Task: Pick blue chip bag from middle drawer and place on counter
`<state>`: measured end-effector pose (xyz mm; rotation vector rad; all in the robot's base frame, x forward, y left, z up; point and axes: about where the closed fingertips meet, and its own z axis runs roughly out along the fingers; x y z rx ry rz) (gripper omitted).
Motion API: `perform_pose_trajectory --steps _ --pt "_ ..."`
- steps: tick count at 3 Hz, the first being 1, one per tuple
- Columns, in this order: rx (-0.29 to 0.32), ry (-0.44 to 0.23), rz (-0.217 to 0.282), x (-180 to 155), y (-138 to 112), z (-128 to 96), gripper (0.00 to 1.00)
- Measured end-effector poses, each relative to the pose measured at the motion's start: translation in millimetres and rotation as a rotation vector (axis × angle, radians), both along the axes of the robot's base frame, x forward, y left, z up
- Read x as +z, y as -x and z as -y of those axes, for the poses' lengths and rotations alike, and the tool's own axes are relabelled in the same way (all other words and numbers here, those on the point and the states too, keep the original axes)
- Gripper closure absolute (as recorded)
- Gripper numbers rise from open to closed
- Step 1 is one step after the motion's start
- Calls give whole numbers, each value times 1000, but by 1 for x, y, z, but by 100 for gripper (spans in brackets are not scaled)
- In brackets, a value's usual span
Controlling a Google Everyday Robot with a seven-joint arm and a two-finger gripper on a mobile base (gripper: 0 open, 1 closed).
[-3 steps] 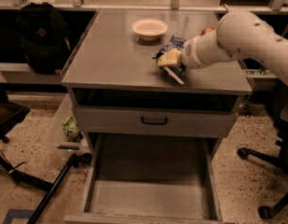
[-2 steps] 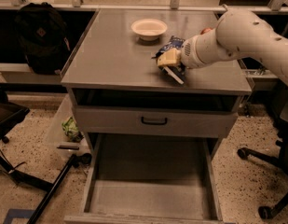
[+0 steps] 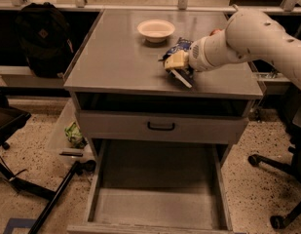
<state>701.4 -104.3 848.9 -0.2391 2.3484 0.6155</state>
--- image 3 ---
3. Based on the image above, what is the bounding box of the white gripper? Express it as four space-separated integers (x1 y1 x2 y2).
164 30 235 72

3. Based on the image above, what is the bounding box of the blue chip bag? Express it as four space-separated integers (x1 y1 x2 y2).
161 37 194 88

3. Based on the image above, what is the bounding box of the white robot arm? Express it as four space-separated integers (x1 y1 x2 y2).
163 9 301 90

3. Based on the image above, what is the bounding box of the grey drawer cabinet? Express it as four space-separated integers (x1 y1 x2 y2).
63 9 264 234

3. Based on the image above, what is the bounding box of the closed grey top drawer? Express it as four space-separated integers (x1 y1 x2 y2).
76 110 248 144

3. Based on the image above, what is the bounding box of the green chip bag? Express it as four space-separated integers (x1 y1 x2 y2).
64 122 87 149

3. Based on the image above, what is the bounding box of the open grey middle drawer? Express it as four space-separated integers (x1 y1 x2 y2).
67 140 234 234

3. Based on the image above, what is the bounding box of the white paper bowl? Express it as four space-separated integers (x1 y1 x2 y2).
137 19 175 43

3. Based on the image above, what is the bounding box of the red soda can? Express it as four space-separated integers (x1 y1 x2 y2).
209 28 222 36

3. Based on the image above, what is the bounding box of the clear plastic bin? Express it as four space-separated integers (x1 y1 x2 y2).
47 99 94 165

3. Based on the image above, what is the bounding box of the black backpack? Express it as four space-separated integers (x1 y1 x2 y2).
15 3 75 78

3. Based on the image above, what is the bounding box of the black office chair base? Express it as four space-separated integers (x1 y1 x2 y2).
247 91 301 230

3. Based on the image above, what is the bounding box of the black stand left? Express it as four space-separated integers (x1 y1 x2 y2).
0 97 91 234

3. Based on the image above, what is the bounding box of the black drawer handle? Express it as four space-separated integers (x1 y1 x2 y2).
147 122 175 132

